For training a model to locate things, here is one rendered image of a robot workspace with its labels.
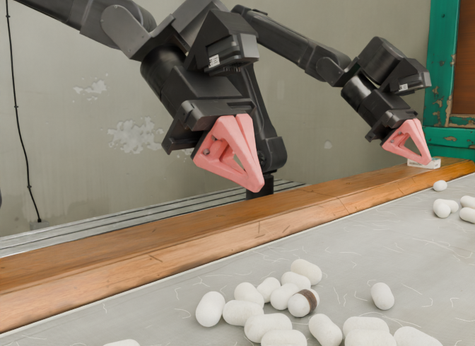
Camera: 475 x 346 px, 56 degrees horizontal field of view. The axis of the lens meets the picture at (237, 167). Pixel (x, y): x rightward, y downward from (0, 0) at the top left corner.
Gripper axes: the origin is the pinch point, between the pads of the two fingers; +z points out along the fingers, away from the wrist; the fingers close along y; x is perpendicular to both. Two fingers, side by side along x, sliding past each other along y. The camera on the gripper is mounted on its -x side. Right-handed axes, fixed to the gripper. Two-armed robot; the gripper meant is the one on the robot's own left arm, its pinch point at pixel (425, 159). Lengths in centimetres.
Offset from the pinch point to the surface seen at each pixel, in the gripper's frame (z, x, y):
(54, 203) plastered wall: -119, 160, 10
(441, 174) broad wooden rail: -0.2, 8.2, 21.3
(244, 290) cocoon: 9, 0, -50
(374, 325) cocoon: 17, -7, -47
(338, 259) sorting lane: 8.8, 2.5, -33.5
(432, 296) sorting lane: 17.6, -4.9, -35.0
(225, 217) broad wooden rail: -4.6, 10.6, -37.1
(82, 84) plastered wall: -158, 114, 29
